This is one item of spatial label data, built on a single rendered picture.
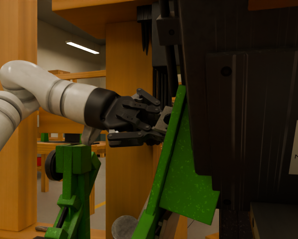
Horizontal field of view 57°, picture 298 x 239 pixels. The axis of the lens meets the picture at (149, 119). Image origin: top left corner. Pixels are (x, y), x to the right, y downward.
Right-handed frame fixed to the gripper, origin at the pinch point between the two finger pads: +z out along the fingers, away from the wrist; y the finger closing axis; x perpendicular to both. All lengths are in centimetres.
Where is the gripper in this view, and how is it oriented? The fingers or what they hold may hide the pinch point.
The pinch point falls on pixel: (166, 126)
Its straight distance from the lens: 47.7
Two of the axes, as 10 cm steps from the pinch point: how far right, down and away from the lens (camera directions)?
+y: 3.8, -7.0, 6.1
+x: 0.4, 6.7, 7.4
